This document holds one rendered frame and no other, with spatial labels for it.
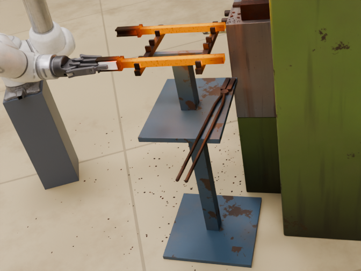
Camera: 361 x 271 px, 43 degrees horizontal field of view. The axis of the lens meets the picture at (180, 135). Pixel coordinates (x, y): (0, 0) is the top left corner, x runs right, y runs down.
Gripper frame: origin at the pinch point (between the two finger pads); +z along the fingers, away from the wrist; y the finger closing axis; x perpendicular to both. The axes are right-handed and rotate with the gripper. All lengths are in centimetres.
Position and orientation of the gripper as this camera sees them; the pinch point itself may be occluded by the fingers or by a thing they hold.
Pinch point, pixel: (109, 64)
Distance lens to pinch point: 159.9
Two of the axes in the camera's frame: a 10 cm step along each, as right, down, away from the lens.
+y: -2.3, 6.2, -7.5
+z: 9.6, 0.0, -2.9
